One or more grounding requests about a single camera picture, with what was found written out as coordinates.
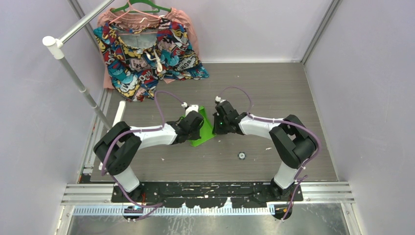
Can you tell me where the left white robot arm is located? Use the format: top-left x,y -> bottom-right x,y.
93,105 -> 204,202

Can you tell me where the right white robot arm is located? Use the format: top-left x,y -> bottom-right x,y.
213,96 -> 321,201

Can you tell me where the colorful patterned shirt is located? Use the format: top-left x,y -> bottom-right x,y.
93,8 -> 209,101

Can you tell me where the green clothes hanger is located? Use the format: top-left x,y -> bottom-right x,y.
110,0 -> 172,15

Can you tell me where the metal clothes rack pole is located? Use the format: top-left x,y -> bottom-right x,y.
42,0 -> 113,130

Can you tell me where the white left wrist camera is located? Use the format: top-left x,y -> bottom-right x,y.
181,102 -> 199,116

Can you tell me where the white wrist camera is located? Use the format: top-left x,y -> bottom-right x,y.
214,96 -> 227,105
181,102 -> 199,116

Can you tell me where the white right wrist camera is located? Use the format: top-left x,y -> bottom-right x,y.
214,96 -> 227,105

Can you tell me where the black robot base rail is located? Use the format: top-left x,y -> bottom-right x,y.
111,181 -> 304,209

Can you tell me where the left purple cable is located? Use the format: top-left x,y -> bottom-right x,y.
100,90 -> 192,218

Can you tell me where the purple cable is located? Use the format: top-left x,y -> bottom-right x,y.
100,90 -> 192,218
217,86 -> 323,221

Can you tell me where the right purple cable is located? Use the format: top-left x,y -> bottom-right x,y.
217,86 -> 323,221

